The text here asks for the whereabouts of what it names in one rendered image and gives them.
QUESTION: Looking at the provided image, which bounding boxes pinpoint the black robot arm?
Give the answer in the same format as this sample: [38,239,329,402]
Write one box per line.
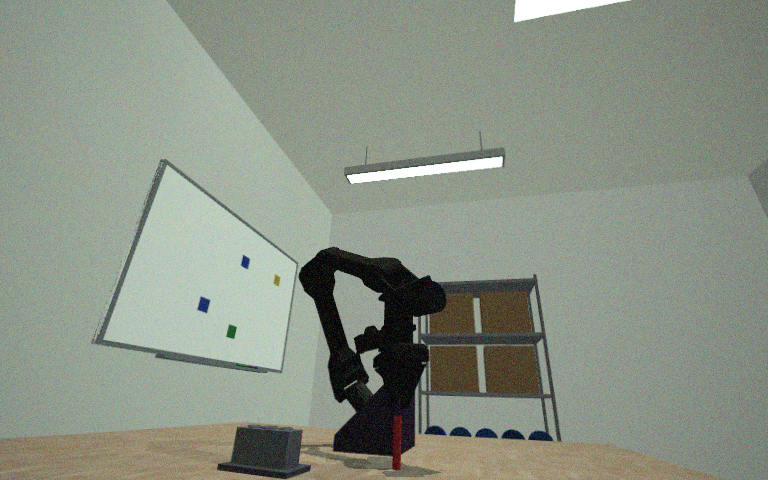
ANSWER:
[299,247,446,412]

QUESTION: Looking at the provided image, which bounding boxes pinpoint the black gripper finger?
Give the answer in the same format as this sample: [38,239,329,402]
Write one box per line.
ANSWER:
[389,363,426,409]
[375,369,399,408]

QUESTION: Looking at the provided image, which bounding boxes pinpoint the red peg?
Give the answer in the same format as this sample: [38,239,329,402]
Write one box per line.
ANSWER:
[392,417,401,470]

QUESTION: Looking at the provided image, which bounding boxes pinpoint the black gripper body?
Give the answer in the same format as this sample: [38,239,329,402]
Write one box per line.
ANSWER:
[373,318,429,369]

